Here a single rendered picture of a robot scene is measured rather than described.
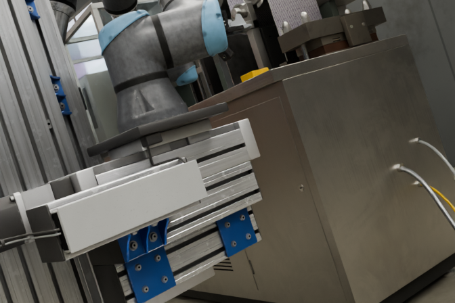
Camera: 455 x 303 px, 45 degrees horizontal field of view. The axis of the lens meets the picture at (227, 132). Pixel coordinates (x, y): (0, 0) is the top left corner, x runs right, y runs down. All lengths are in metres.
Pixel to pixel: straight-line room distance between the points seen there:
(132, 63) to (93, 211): 0.37
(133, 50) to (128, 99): 0.10
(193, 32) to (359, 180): 0.90
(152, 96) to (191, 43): 0.14
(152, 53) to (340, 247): 0.92
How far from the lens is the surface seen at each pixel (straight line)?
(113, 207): 0.87
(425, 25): 4.25
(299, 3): 2.20
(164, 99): 1.10
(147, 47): 1.12
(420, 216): 2.02
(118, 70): 1.12
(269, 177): 1.87
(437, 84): 4.27
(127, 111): 1.10
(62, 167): 1.20
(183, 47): 1.12
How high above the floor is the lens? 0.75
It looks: level
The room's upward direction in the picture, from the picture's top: 18 degrees counter-clockwise
